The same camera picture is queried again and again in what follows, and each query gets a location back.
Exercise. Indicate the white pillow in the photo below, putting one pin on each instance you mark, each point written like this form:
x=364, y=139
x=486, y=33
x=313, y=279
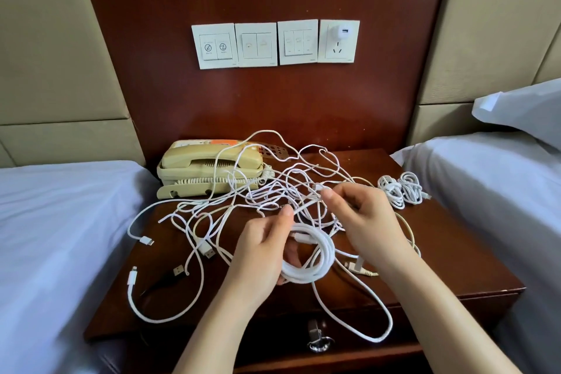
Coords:
x=526, y=111

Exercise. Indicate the dark wooden drawer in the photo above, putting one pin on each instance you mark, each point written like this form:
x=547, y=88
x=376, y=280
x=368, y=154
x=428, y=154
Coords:
x=289, y=350

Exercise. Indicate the white double rocker wall switch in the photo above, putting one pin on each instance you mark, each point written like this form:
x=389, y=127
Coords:
x=256, y=45

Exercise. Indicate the bed white sheet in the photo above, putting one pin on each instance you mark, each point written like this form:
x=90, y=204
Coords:
x=517, y=211
x=61, y=255

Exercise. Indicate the white plug-in charger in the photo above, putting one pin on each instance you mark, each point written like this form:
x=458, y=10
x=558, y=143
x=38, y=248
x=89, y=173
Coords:
x=339, y=33

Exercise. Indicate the person's right hand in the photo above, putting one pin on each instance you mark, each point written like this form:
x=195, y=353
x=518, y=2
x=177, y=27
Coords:
x=368, y=225

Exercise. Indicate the white triple rocker wall switch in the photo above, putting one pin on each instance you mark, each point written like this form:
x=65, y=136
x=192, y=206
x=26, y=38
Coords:
x=298, y=42

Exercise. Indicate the wooden nightstand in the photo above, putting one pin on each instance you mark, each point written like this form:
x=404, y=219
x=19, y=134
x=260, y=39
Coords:
x=473, y=264

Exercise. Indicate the beige padded headboard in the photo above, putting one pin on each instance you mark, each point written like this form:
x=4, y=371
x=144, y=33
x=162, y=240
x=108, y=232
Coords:
x=491, y=27
x=53, y=45

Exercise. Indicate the left bed white sheet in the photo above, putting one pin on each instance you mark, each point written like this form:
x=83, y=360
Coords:
x=61, y=255

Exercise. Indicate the small black usb plug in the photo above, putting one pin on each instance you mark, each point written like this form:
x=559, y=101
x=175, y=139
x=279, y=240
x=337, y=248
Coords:
x=178, y=269

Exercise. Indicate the person's left hand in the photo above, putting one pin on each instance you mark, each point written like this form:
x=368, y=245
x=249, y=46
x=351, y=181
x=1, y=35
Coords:
x=259, y=260

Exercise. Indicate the person's left forearm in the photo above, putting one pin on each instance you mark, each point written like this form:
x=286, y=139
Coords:
x=223, y=334

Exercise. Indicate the white two-button wall switch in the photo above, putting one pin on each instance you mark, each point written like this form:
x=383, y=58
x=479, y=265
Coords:
x=215, y=47

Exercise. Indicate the right bed white sheet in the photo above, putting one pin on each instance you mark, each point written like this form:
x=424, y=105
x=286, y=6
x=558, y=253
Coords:
x=517, y=211

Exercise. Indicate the dark wooden wall panel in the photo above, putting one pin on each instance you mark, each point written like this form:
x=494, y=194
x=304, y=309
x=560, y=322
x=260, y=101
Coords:
x=263, y=97

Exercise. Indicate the person's right forearm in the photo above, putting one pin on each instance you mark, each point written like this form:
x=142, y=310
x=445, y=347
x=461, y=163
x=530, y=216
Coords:
x=447, y=321

